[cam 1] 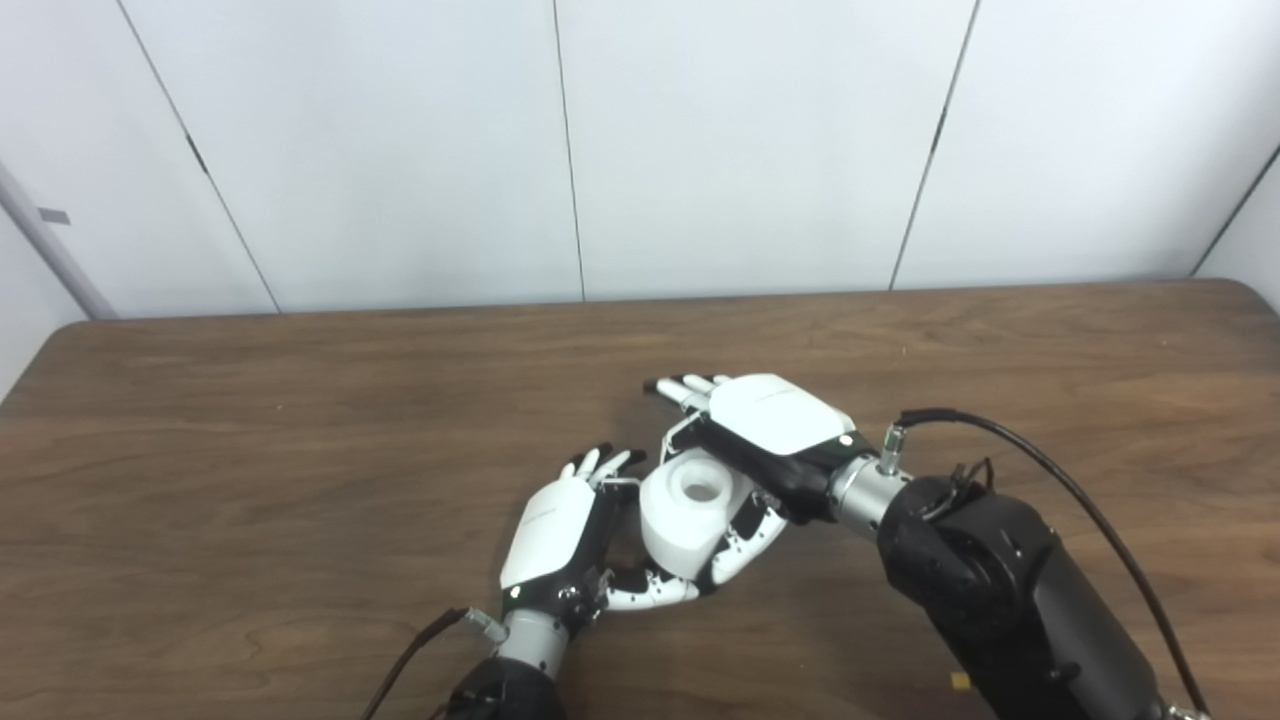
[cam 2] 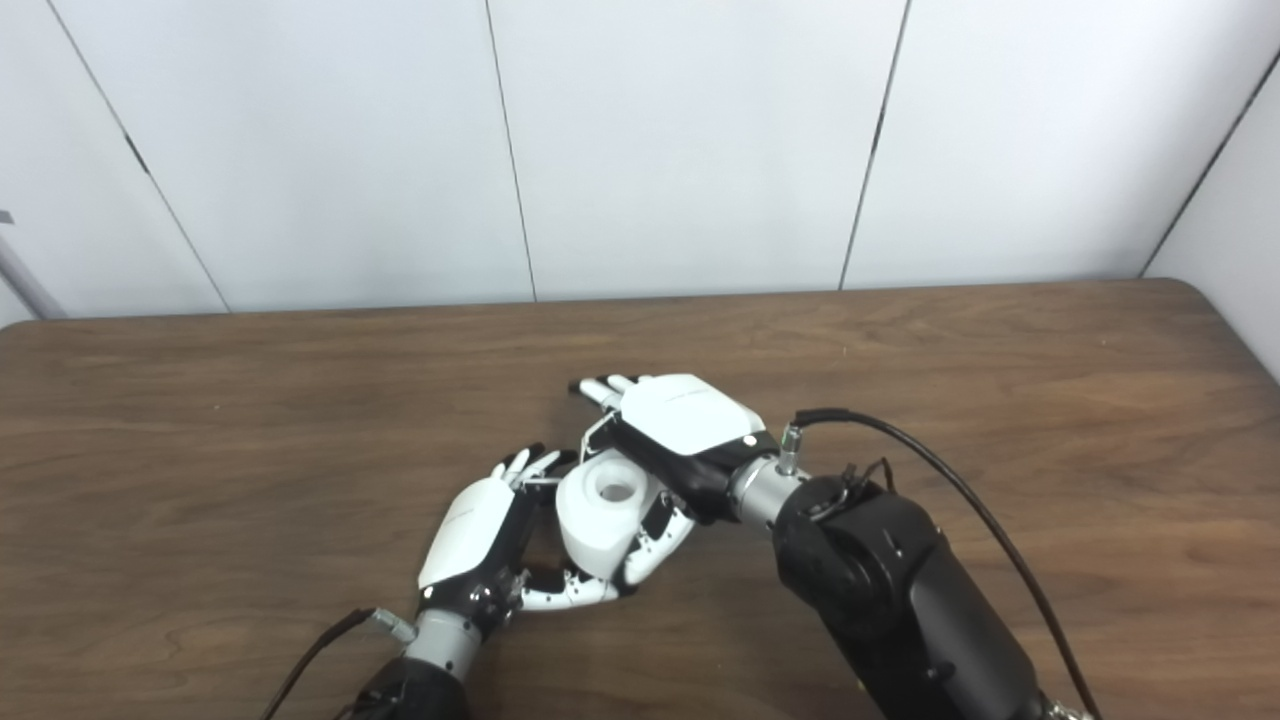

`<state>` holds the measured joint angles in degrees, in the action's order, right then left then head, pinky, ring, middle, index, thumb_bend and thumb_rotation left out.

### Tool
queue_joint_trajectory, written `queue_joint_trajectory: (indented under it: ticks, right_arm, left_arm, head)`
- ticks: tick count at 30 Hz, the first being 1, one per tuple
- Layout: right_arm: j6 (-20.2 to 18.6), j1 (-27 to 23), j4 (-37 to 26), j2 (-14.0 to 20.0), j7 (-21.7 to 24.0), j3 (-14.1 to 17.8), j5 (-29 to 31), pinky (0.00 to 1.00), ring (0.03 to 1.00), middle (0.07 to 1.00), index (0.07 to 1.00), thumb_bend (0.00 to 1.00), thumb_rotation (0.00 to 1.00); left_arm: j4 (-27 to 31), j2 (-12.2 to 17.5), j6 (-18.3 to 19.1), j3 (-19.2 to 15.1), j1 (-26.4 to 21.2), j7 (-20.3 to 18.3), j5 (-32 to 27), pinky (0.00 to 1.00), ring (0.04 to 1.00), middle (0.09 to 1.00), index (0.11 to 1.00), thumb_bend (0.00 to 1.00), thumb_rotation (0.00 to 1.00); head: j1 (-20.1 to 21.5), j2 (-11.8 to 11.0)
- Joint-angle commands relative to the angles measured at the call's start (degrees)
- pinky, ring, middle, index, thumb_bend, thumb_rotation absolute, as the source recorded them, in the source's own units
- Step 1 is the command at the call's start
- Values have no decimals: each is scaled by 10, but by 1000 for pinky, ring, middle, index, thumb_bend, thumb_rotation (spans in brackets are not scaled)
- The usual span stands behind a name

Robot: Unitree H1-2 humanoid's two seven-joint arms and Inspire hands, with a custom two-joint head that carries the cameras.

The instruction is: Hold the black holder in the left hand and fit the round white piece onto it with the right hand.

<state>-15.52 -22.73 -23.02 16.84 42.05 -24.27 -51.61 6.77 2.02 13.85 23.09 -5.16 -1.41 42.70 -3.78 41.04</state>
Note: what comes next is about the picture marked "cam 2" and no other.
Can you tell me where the grey metal post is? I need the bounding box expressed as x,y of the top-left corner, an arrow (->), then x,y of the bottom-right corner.
0,210 -> 69,321

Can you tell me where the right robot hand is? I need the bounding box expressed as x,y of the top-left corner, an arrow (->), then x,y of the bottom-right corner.
568,374 -> 783,589

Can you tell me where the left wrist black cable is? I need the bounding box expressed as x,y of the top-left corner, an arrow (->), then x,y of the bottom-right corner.
260,607 -> 417,720

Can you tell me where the round white piece with holes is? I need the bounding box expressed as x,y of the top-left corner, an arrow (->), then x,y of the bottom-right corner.
555,449 -> 665,580

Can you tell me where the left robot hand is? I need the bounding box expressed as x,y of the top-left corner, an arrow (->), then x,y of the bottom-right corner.
417,443 -> 627,639

